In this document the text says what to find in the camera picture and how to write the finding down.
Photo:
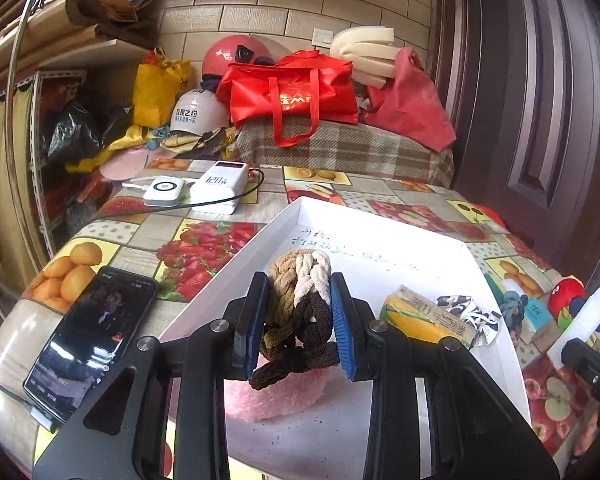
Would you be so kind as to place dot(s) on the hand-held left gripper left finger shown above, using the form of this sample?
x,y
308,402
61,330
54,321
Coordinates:
x,y
252,330

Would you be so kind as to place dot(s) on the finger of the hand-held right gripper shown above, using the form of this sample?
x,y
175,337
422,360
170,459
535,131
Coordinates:
x,y
587,365

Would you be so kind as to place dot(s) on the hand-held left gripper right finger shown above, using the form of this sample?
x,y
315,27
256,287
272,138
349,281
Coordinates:
x,y
342,330

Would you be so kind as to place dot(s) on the white foam block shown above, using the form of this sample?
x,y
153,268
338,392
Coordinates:
x,y
587,325

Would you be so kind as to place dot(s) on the pink fluffy ball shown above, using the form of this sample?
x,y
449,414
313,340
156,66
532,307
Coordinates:
x,y
285,395

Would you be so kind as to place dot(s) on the red plush apple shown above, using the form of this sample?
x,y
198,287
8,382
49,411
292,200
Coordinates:
x,y
567,295

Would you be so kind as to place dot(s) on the white cardboard box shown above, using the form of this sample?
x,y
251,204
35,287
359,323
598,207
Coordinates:
x,y
380,240

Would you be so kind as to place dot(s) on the black white wrapper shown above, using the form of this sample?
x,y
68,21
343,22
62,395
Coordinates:
x,y
472,312

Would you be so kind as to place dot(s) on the fruit print tablecloth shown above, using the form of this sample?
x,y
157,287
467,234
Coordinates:
x,y
130,255

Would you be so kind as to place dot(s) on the large white power bank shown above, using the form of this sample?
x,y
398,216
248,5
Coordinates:
x,y
217,185

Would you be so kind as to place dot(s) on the black smartphone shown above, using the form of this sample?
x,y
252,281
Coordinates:
x,y
90,340

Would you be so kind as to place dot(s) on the small white power bank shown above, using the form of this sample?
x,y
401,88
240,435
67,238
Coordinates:
x,y
162,191

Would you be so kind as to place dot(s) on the plaid blanket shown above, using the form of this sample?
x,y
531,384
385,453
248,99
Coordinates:
x,y
340,152

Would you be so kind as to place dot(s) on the yellow black cloth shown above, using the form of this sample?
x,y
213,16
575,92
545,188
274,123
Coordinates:
x,y
200,142

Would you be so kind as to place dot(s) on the pink round pad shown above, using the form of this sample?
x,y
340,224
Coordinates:
x,y
125,164

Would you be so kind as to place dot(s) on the white helmet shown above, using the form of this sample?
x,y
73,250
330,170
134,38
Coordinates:
x,y
197,110

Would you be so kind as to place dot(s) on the bright red tote bag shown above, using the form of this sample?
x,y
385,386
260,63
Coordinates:
x,y
290,95

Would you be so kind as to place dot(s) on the red plastic bag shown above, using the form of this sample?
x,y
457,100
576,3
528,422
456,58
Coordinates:
x,y
410,100

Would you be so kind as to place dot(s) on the yellow shopping bag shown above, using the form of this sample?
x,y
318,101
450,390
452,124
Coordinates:
x,y
157,92

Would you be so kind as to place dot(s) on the black plastic bag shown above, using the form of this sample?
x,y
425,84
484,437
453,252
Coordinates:
x,y
80,125

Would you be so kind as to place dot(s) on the red helmet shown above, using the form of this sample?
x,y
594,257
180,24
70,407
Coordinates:
x,y
225,55

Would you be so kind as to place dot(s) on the metal storage shelf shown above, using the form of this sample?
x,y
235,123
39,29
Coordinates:
x,y
30,160

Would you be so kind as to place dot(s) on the white foam sheets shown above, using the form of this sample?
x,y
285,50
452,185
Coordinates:
x,y
362,45

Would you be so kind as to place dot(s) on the brown panelled metal door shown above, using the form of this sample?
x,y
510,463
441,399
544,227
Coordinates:
x,y
530,85

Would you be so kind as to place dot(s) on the brown paper bags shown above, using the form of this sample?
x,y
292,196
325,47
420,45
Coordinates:
x,y
105,7

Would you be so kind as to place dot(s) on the curved metal rod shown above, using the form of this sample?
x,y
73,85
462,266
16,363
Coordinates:
x,y
17,60

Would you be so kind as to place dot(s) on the white light switch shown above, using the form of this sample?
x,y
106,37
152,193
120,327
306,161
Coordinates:
x,y
322,36

